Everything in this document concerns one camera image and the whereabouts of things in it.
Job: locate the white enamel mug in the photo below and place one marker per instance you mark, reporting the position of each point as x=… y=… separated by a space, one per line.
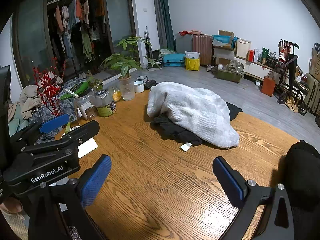
x=138 y=87
x=142 y=78

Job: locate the white knit sweater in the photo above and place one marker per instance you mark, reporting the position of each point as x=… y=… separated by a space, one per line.
x=195 y=110

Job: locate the rose gold suitcase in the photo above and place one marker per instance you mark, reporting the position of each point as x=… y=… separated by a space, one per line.
x=202 y=50

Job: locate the blue suitcase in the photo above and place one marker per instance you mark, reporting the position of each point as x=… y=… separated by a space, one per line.
x=172 y=60

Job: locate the grey green curtain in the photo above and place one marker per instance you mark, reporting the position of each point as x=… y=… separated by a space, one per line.
x=163 y=12

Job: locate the green carton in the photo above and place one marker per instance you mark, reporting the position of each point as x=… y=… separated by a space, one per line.
x=264 y=55

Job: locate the clear jar with nuts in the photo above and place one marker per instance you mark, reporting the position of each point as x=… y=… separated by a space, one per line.
x=86 y=107

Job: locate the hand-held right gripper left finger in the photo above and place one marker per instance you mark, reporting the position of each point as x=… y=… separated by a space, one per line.
x=96 y=180

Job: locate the white shoe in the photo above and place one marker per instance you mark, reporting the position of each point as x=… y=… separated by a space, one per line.
x=210 y=68

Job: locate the red cloth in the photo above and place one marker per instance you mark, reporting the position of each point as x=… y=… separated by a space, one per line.
x=184 y=32

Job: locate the black garment white label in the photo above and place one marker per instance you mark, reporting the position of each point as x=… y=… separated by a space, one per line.
x=175 y=132

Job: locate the small leafy plant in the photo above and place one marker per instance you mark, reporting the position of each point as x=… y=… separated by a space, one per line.
x=95 y=82

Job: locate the black metal trolley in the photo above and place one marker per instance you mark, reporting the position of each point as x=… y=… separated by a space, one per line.
x=287 y=87

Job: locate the dark small pouch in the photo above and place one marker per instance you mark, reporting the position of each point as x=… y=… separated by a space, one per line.
x=150 y=83

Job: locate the white folded napkin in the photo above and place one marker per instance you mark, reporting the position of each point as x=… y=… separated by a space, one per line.
x=87 y=148

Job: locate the folded metal stand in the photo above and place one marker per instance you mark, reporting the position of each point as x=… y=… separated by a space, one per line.
x=148 y=45

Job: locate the dark framed glass door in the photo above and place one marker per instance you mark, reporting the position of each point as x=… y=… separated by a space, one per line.
x=32 y=37
x=118 y=12

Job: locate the cream paper bag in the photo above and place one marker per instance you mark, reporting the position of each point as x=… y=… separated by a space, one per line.
x=243 y=48

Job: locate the person's left hand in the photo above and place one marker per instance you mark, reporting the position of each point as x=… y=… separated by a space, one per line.
x=11 y=205

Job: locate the small jar yellow contents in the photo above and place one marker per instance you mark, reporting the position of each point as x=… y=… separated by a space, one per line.
x=115 y=94

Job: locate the large cardboard box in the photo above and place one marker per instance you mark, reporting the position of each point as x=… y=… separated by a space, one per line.
x=315 y=62

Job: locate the blue basin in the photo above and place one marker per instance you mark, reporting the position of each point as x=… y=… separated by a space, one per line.
x=221 y=39

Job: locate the olive green crate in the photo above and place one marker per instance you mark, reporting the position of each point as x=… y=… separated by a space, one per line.
x=228 y=75

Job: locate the white low cabinet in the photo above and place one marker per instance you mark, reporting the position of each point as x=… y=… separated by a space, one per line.
x=252 y=70

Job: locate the black fleece garment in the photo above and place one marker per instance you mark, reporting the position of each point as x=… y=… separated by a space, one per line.
x=303 y=175

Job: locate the person's left forearm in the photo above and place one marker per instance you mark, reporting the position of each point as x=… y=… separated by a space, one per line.
x=12 y=226

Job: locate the mottled woven cloth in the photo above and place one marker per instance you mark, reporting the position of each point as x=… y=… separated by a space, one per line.
x=72 y=232

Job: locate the red carton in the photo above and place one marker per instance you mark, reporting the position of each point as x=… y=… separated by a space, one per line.
x=250 y=55

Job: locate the orange paper bag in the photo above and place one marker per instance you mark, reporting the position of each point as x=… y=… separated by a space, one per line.
x=268 y=86

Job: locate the red berry branch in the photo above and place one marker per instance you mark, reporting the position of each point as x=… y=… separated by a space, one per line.
x=48 y=90

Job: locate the pink basin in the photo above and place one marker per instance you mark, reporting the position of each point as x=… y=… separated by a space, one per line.
x=196 y=32

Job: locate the row of hanging clothes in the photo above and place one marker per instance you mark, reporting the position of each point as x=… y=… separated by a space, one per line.
x=75 y=12

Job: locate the beige crumpled garment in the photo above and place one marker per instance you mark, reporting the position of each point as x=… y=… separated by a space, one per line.
x=27 y=102

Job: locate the yellow white shopping bag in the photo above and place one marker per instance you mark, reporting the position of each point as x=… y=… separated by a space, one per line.
x=192 y=62

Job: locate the green plant in glass jar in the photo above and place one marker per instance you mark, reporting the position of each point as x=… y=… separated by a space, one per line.
x=126 y=62

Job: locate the clear jar green label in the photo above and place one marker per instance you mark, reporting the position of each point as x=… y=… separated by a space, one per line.
x=105 y=103

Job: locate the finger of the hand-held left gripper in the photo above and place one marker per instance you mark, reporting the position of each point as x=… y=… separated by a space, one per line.
x=82 y=130
x=53 y=124

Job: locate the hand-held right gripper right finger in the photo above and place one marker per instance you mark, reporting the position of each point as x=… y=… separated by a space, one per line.
x=230 y=182

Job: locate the grey suitcase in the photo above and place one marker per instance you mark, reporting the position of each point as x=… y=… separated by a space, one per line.
x=183 y=43

